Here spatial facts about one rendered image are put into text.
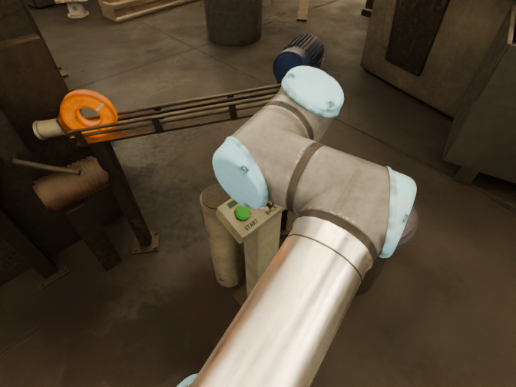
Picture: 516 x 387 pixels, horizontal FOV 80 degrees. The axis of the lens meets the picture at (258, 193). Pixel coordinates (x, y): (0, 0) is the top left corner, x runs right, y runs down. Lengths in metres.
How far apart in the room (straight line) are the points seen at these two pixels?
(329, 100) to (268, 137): 0.11
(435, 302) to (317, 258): 1.27
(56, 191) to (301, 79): 0.95
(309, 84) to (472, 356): 1.27
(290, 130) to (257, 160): 0.07
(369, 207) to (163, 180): 1.61
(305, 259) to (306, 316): 0.05
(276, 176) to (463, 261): 1.44
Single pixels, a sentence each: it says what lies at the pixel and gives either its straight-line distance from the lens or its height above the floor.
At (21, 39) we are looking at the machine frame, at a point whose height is 0.87.
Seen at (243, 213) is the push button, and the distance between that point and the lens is 0.81.
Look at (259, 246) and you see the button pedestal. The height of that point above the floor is 0.45.
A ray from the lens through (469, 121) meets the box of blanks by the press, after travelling 1.88.
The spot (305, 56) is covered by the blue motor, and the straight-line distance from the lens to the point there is 2.46.
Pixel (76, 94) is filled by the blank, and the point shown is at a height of 0.78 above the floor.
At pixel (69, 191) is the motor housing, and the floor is 0.49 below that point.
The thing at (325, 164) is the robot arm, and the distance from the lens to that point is 0.33.
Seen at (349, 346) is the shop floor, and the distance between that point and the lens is 1.34.
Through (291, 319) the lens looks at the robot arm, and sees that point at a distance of 0.27.
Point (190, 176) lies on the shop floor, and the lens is 1.84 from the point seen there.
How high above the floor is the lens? 1.24
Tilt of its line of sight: 47 degrees down
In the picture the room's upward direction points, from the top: straight up
